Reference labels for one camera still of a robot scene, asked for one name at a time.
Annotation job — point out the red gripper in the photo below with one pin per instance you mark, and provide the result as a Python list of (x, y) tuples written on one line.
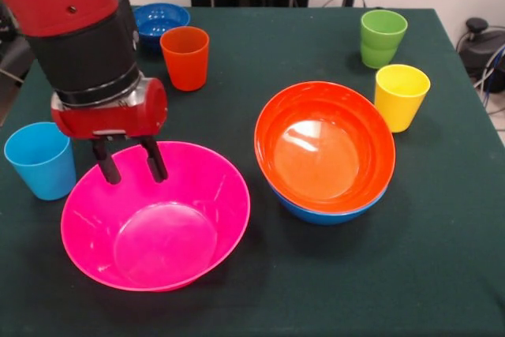
[(118, 122)]

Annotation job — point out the large pink bowl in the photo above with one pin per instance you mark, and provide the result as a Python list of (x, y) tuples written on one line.
[(158, 226)]

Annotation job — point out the light blue cup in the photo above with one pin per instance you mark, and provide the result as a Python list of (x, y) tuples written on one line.
[(39, 171)]

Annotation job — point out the orange cup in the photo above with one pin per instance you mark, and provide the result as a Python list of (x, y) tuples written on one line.
[(185, 64)]

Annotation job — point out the large orange bowl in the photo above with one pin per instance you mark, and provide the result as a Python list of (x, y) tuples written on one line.
[(323, 155)]

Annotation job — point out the large blue bowl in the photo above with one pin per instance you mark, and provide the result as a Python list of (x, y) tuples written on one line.
[(327, 217)]

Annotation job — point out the yellow cup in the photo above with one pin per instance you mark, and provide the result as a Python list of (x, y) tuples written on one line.
[(400, 100)]

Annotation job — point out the green cup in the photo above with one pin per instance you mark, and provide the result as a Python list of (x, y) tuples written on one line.
[(382, 37)]

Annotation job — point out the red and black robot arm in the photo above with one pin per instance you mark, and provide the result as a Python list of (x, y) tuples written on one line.
[(79, 57)]

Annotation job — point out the dark blue ribbed bowl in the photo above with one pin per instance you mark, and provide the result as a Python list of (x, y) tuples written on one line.
[(161, 21)]

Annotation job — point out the dark green tablecloth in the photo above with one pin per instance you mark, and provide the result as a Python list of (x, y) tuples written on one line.
[(355, 274)]

